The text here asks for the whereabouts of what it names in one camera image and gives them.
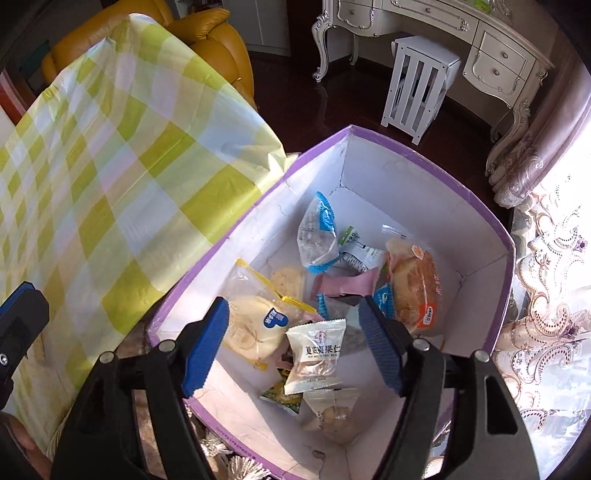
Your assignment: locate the pink snack packet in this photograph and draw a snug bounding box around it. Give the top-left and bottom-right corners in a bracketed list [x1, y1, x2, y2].
[310, 268, 381, 302]

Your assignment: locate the large bread packet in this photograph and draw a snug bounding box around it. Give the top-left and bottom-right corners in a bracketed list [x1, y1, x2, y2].
[385, 235, 443, 336]

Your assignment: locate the white green snack packet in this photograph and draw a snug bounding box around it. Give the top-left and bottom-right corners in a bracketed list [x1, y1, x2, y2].
[338, 225, 389, 274]

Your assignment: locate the clear cookie snack packet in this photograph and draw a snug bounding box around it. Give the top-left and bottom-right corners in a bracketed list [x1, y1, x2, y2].
[301, 388, 362, 445]

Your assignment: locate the white nut pastry packet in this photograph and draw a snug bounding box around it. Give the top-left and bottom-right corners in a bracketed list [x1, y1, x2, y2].
[283, 318, 348, 396]

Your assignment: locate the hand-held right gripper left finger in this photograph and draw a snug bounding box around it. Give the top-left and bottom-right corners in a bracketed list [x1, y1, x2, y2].
[48, 296, 230, 480]

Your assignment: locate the orange leather armchair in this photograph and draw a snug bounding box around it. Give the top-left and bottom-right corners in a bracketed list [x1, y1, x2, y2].
[41, 0, 258, 110]

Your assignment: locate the white slatted stool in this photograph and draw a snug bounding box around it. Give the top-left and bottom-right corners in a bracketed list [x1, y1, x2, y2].
[381, 36, 462, 145]

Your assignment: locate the clear round cracker packet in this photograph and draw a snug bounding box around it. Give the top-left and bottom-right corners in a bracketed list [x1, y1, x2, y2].
[270, 265, 308, 302]

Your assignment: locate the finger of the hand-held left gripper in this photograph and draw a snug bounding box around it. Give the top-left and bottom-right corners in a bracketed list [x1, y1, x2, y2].
[0, 281, 51, 409]

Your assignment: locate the purple edged white box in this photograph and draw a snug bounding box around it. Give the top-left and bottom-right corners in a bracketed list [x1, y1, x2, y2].
[147, 124, 516, 480]

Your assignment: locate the green yellow snack packet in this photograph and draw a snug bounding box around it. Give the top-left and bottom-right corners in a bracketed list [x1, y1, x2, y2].
[259, 369, 304, 417]

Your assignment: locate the person's left hand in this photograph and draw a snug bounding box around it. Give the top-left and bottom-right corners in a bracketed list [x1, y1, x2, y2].
[0, 412, 54, 480]

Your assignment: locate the embroidered lace curtain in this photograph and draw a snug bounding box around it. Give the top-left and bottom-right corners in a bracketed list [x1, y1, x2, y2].
[493, 171, 591, 445]

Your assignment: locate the grey clear snack packet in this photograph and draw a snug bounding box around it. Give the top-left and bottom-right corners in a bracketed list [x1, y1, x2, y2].
[316, 293, 371, 354]

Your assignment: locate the yellow checked tablecloth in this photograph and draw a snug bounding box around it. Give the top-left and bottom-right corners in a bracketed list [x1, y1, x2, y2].
[0, 13, 299, 455]

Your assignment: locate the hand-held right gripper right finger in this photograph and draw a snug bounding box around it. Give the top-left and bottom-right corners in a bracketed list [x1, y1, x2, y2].
[359, 295, 548, 480]

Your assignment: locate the small blue snack packet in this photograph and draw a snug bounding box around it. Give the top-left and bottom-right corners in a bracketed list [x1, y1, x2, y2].
[372, 282, 396, 320]

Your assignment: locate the yellow trimmed cake packet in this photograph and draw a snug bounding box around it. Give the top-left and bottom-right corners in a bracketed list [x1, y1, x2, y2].
[222, 258, 325, 373]

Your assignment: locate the white wardrobe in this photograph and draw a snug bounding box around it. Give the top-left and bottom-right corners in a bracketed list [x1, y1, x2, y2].
[231, 0, 296, 58]

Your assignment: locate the blue trimmed clear snack packet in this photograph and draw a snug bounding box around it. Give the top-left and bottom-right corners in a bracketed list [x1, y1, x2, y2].
[298, 191, 341, 276]

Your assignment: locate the pink heavy curtain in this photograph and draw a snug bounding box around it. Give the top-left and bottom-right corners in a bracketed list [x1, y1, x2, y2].
[485, 46, 591, 209]

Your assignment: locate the white ornate dressing table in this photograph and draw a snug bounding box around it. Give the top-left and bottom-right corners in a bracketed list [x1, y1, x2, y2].
[311, 0, 556, 163]

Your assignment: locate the silver leaf patterned cloth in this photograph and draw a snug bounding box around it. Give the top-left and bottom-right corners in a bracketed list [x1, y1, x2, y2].
[198, 429, 279, 480]

